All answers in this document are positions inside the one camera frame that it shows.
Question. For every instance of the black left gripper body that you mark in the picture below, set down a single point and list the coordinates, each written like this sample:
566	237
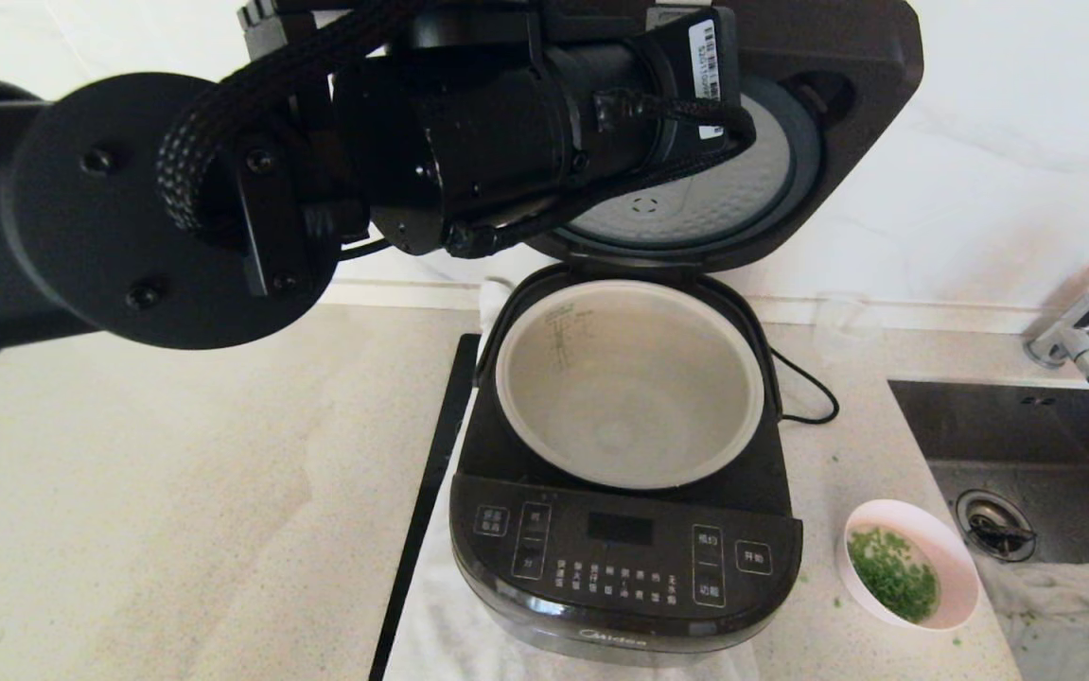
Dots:
667	66

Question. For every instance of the black rice cooker lid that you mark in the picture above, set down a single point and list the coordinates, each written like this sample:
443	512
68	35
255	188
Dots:
866	95

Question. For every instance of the chopped green vegetables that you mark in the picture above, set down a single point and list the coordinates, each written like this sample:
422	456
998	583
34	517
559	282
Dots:
889	575

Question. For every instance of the pink bowl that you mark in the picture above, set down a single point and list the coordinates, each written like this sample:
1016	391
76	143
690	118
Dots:
953	567

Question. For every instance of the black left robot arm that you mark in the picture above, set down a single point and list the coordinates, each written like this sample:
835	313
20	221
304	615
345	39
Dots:
99	208

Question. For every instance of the grey inner pot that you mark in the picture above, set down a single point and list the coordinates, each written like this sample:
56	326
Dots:
629	378

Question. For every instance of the black rice cooker base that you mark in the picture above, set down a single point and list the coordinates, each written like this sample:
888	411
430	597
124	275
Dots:
601	605

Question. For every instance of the clear measuring cup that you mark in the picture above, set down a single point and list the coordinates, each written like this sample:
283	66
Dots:
845	326

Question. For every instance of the black flat strip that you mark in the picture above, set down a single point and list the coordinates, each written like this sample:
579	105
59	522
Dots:
430	492

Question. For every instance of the stainless steel sink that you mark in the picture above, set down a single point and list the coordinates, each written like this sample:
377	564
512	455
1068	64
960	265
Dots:
1008	426

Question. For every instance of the metal sink drain strainer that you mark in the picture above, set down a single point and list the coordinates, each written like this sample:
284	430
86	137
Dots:
993	525

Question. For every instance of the white cloth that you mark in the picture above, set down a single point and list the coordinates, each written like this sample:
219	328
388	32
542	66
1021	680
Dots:
430	634

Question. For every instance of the white rag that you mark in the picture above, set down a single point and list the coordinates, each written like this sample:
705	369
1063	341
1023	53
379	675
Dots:
1055	591

